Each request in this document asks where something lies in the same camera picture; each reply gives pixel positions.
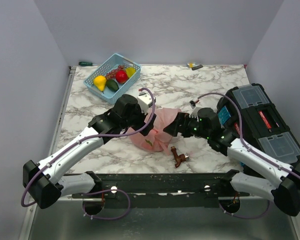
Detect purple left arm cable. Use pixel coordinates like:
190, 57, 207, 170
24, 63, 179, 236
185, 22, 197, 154
20, 87, 158, 221

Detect metal rail at table edge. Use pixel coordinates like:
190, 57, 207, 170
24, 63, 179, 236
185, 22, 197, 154
48, 66, 77, 156

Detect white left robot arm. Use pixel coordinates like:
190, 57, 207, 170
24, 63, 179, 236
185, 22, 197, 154
22, 90, 156, 209

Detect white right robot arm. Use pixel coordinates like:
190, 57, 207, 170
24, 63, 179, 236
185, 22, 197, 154
163, 107, 300, 217

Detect yellow fake starfruit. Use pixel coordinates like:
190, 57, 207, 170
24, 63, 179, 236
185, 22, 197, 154
124, 67, 136, 78

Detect green handled screwdriver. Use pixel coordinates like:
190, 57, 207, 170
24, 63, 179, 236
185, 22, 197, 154
78, 61, 94, 67

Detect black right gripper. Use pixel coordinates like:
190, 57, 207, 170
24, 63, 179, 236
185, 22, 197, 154
163, 111, 211, 140

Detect yellow fake pear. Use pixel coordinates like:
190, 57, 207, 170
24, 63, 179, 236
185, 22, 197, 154
93, 75, 107, 92

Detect pink plastic bag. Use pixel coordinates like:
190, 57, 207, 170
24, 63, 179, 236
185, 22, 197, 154
129, 107, 181, 155

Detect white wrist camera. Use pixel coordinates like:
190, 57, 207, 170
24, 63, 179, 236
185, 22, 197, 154
137, 90, 156, 115
189, 99, 201, 119

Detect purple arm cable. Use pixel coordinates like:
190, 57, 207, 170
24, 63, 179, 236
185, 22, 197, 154
20, 87, 158, 221
189, 92, 300, 220

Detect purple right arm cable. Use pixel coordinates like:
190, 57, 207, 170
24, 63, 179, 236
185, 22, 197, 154
189, 92, 300, 220

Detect green fake avocado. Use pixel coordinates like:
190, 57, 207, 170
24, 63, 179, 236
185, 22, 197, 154
106, 78, 119, 92

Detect yellow black small tool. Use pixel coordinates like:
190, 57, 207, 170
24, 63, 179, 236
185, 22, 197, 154
186, 62, 203, 71

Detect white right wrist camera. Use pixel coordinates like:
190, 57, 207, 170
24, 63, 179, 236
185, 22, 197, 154
189, 99, 201, 119

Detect black plastic toolbox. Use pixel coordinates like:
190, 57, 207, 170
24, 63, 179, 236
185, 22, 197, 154
226, 83, 300, 166

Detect black mounting bar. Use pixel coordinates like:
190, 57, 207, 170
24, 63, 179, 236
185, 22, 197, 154
72, 169, 238, 209

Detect purple fake grapes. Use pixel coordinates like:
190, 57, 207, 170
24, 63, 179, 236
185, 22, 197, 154
105, 65, 125, 79

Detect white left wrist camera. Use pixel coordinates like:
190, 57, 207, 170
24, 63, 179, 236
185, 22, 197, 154
137, 90, 156, 115

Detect light blue plastic basket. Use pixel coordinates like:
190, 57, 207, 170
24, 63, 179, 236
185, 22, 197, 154
83, 53, 141, 105

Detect red fake pomegranate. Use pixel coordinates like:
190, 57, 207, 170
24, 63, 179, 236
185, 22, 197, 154
115, 70, 129, 84

